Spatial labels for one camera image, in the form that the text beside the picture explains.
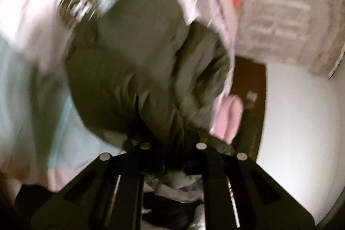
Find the cartoon printed bed sheet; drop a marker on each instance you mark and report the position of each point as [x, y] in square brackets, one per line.
[32, 30]

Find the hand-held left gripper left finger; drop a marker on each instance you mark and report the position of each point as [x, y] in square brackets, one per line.
[133, 162]

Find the pink rolled quilt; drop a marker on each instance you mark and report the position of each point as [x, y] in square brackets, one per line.
[227, 119]

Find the dark wooden headboard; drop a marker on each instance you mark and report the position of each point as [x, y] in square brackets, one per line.
[249, 73]

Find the wide floral lace curtain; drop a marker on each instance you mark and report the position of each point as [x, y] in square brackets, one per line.
[285, 11]

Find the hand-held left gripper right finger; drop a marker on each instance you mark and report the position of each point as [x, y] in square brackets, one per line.
[213, 162]

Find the olive green hooded puffer jacket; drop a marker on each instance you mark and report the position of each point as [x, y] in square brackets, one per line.
[140, 63]

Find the white sticker sheet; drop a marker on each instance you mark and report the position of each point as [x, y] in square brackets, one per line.
[252, 96]

